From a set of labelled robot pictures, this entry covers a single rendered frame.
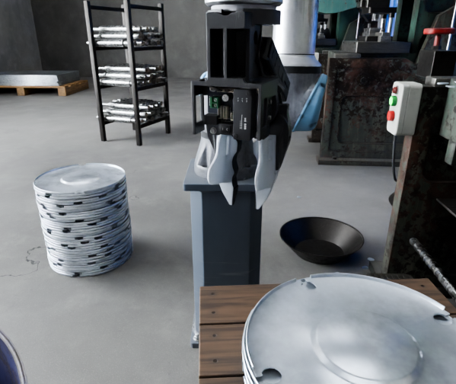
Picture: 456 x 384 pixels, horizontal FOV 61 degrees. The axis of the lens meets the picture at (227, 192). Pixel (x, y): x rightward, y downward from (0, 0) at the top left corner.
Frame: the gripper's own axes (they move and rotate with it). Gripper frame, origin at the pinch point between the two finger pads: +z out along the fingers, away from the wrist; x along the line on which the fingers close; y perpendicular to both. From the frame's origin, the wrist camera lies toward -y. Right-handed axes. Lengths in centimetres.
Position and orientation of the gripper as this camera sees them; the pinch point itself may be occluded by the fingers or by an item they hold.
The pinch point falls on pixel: (247, 193)
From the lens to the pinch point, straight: 47.0
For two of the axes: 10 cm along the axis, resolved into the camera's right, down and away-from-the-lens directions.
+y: -3.6, 3.5, -8.6
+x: 9.3, 1.4, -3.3
